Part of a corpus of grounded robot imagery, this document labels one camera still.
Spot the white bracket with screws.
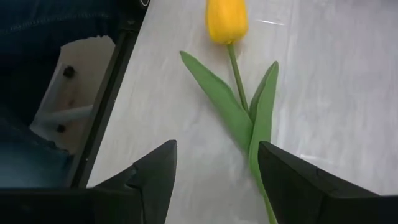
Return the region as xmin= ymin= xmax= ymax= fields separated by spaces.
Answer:
xmin=29 ymin=35 xmax=116 ymax=155

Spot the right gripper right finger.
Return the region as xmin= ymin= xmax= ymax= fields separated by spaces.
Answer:
xmin=257 ymin=141 xmax=398 ymax=224

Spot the black metal table frame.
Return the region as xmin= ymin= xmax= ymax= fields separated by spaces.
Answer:
xmin=63 ymin=18 xmax=150 ymax=189

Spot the yellow artificial tulip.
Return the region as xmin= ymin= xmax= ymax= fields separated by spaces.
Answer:
xmin=179 ymin=0 xmax=280 ymax=224

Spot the person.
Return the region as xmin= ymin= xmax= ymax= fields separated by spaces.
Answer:
xmin=0 ymin=0 xmax=147 ymax=189

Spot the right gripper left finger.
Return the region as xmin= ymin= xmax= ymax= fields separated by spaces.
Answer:
xmin=0 ymin=139 xmax=178 ymax=224

